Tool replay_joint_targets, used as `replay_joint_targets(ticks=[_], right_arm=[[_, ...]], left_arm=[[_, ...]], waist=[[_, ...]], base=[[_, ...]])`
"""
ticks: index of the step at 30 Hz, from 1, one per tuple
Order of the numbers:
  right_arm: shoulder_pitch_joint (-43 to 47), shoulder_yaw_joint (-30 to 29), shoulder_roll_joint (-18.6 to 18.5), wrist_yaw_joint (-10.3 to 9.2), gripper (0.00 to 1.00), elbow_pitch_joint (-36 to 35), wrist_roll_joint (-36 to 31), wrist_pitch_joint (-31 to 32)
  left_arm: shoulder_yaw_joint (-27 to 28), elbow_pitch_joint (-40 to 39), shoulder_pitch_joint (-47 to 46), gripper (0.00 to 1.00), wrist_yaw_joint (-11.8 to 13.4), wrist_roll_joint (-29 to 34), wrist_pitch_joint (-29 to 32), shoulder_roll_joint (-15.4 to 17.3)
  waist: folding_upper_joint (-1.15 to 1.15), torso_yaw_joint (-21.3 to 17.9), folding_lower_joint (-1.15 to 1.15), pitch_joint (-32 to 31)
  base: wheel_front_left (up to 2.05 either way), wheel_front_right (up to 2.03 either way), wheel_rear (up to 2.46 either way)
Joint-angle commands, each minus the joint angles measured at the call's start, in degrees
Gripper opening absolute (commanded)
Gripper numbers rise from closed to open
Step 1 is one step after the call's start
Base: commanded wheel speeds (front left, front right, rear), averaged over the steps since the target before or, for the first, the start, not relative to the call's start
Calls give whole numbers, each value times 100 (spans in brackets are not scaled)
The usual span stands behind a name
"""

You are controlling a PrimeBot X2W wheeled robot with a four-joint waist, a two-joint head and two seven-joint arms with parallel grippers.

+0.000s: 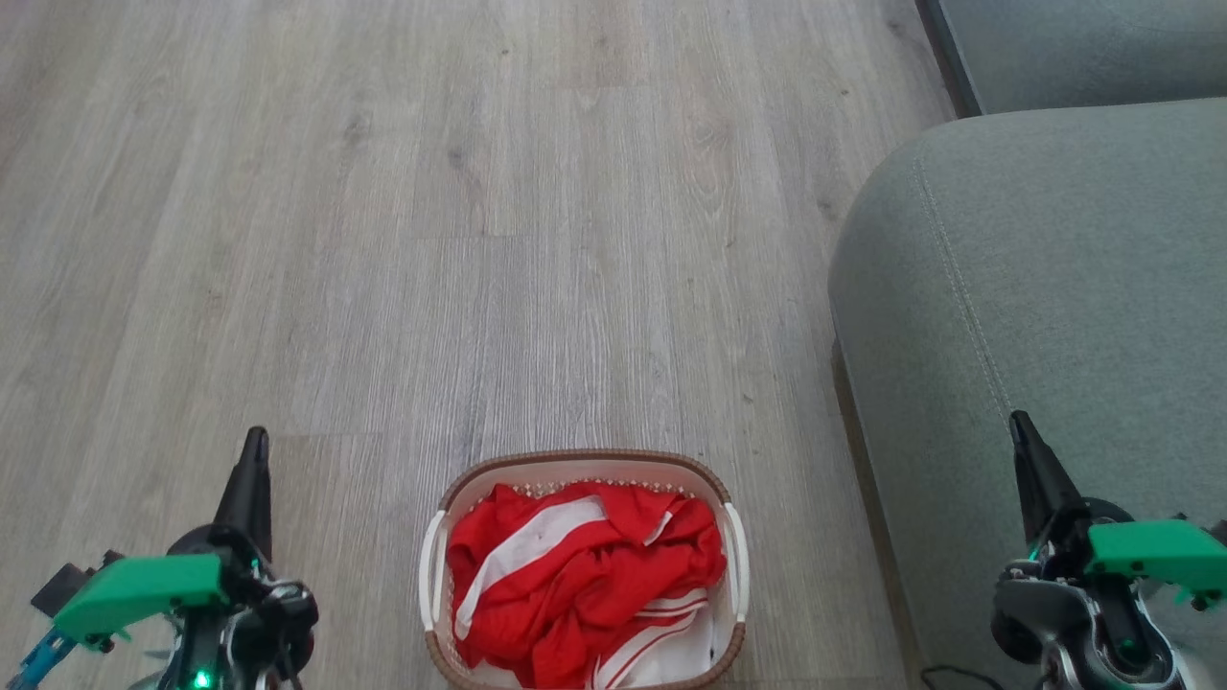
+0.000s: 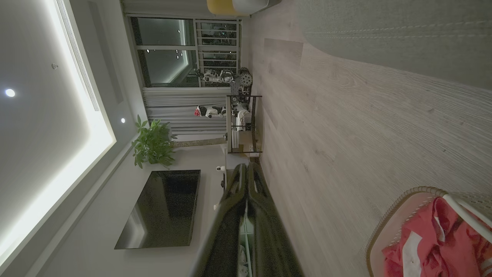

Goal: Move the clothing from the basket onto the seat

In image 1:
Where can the grey fabric sofa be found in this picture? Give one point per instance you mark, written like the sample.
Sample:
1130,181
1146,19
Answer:
1054,287

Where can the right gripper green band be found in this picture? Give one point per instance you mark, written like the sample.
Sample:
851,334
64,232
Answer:
1160,556

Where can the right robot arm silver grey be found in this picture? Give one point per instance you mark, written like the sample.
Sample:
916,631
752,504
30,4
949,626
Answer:
1054,613

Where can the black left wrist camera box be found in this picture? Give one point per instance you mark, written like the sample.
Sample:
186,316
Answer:
67,585

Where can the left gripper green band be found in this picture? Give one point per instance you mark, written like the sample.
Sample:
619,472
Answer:
144,589

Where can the red and white garment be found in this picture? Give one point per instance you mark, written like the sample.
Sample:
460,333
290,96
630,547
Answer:
585,575

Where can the white laundry basket brown rim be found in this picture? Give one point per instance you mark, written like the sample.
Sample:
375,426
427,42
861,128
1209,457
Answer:
575,470

